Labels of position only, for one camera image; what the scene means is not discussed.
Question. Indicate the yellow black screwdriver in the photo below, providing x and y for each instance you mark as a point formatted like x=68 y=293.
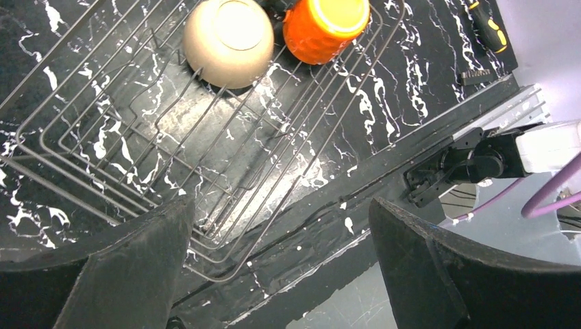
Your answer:
x=487 y=30

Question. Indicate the wire dish rack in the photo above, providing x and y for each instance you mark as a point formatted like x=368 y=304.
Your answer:
x=109 y=122

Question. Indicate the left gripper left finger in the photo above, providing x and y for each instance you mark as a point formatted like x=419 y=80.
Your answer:
x=123 y=277

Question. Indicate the white floral bowl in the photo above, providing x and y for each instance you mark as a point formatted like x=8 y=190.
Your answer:
x=229 y=43

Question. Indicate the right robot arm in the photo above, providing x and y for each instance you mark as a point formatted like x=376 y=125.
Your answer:
x=483 y=154

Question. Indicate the black bit holder strip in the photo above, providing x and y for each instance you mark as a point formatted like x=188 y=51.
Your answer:
x=473 y=77

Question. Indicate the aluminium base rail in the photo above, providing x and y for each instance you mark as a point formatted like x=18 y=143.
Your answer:
x=526 y=107

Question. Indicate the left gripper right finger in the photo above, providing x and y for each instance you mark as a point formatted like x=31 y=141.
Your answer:
x=436 y=278

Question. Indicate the orange mug black handle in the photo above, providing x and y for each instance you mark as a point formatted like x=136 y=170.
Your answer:
x=316 y=31

